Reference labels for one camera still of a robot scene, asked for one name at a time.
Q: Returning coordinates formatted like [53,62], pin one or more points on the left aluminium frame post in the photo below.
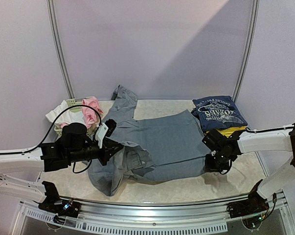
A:
[58,47]

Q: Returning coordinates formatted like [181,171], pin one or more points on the pink garment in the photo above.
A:
[90,116]

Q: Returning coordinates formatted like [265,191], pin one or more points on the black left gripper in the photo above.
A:
[108,152]

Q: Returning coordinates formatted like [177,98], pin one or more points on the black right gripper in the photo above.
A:
[211,159]

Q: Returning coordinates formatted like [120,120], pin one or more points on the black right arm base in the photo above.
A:
[253,204]

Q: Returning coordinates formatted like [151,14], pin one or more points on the grey garment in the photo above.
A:
[154,150]

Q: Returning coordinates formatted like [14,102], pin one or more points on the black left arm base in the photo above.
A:
[54,204]

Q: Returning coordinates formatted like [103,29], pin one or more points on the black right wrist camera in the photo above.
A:
[215,141]

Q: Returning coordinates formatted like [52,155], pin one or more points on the aluminium frame post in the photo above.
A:
[247,48]
[58,47]

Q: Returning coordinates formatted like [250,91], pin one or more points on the beige perforated laundry basket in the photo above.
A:
[73,102]

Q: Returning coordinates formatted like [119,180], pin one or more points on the white garment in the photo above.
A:
[69,116]

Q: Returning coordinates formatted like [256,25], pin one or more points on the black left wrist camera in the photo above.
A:
[75,135]

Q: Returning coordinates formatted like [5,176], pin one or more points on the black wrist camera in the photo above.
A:
[215,141]
[75,135]

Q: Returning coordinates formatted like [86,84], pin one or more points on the aluminium front rail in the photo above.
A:
[198,218]

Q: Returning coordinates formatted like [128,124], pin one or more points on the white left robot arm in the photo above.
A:
[22,161]

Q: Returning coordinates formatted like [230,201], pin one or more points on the right aluminium frame post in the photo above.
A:
[247,48]

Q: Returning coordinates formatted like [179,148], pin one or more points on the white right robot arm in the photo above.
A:
[275,147]

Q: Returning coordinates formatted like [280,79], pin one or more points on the yellow folded t-shirt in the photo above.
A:
[225,132]

